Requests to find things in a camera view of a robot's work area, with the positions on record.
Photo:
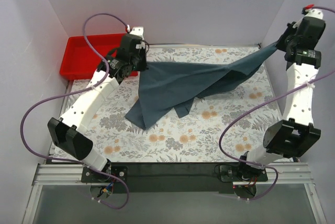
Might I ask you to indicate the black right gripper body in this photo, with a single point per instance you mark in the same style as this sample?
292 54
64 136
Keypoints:
285 37

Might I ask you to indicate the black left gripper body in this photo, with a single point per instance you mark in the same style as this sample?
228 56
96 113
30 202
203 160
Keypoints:
143 58

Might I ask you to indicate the blue-grey t-shirt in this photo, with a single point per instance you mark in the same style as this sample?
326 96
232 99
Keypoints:
174 85

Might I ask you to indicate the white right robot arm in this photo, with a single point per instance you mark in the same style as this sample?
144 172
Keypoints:
295 133

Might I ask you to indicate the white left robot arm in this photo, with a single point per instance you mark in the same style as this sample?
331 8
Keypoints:
68 131

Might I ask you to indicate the red plastic tray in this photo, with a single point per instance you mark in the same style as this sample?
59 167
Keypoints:
79 61

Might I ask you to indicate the floral patterned table mat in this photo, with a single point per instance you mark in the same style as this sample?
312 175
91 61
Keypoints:
217 127

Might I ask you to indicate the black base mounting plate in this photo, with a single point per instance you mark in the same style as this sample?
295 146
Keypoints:
182 177

